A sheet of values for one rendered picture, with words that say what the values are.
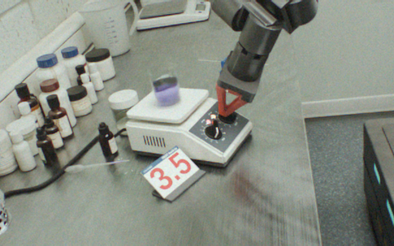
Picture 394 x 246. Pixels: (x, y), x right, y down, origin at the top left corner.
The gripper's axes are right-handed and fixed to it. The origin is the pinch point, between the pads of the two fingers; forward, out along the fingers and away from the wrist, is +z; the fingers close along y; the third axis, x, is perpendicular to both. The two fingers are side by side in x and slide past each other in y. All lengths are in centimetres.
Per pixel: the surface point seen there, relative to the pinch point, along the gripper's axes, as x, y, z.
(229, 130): 2.1, 3.0, 1.5
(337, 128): 58, -123, 78
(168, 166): -5.3, 13.3, 5.6
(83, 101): -30.0, -11.0, 21.8
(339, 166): 58, -91, 73
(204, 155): -0.3, 9.3, 3.7
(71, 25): -51, -49, 30
